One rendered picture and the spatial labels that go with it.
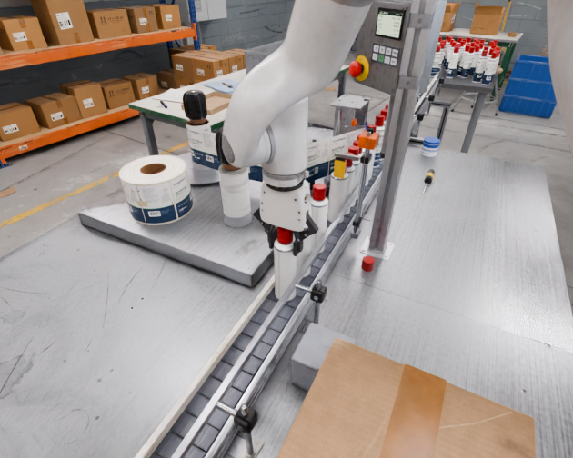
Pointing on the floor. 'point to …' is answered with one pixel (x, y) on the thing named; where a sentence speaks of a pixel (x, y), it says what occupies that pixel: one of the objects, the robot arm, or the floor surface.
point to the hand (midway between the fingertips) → (285, 243)
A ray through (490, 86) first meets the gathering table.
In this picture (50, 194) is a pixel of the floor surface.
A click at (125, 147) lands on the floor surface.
